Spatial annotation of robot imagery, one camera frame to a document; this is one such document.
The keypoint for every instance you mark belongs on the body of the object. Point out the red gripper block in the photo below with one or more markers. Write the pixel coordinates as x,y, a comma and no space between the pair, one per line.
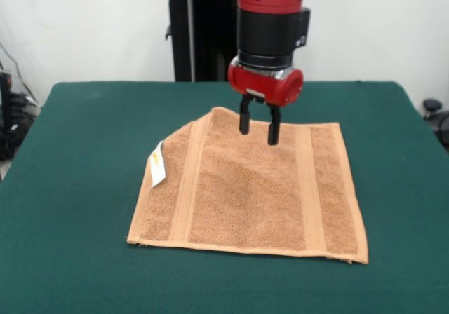
259,86

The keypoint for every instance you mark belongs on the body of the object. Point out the dark green table cloth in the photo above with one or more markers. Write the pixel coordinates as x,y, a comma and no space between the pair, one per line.
70,188

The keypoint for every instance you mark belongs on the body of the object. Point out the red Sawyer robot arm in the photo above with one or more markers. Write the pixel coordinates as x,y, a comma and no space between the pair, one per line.
270,30

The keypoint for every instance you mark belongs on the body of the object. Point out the grey office chair base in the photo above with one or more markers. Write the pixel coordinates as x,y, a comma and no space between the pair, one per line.
433,105

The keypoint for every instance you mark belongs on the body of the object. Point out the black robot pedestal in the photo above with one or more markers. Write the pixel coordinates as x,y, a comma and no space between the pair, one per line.
210,40

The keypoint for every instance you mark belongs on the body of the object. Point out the tan terry towel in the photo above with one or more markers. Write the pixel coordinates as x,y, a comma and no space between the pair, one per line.
245,195

